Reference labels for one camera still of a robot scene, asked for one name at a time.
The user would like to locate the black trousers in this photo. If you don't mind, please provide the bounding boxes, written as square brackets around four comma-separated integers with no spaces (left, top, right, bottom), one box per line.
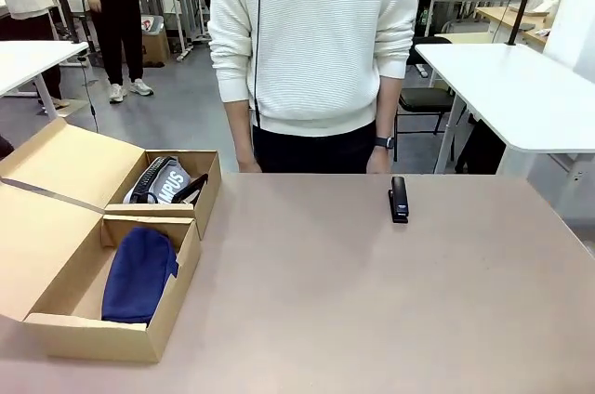
[251,120,378,175]

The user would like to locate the black cord on sweater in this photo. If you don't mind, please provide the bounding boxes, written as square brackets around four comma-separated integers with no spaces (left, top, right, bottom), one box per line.
[252,0,267,126]

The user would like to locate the black closed stapler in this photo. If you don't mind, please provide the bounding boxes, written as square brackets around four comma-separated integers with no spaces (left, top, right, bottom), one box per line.
[387,175,411,225]

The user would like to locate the black chair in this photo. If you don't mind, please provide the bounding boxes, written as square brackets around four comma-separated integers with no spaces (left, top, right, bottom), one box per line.
[393,35,460,164]

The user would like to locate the cardboard carton on floor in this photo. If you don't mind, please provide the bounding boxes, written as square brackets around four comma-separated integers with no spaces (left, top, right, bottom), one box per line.
[139,15,171,68]

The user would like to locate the grey printed pencil case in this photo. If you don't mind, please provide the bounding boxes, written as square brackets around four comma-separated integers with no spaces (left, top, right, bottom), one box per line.
[122,155,193,206]

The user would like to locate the person's left hand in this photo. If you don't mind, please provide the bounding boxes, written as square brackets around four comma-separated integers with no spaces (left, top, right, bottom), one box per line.
[365,147,394,176]

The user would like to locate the large white table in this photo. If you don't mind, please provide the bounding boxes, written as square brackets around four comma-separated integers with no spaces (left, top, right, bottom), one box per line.
[414,42,595,228]

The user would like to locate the person's left forearm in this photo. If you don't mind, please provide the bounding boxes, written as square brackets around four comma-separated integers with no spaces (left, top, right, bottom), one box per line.
[371,74,403,153]

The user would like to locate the bystander in black clothes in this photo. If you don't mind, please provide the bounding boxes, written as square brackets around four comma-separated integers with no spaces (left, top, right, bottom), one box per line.
[66,0,155,104]

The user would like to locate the person's right hand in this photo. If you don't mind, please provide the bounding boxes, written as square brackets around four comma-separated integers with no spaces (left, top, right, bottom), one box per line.
[236,156,264,175]

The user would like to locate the white knit sweater torso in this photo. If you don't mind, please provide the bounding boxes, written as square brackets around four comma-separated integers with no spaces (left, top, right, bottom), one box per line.
[207,0,418,138]

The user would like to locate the person's right forearm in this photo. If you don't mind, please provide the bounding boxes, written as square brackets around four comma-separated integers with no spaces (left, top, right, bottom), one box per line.
[222,98,257,164]

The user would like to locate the navy blue pencil case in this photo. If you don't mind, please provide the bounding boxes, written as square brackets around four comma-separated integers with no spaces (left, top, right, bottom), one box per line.
[100,226,180,327]

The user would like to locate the cardboard box with open lid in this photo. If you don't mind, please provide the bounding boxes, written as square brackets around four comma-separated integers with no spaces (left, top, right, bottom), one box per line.
[0,179,203,364]

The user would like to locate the wooden background table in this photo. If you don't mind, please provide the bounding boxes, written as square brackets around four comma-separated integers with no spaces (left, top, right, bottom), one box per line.
[473,6,555,47]

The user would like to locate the white table with rounded corner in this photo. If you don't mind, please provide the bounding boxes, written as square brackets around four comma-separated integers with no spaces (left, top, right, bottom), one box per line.
[0,39,90,122]

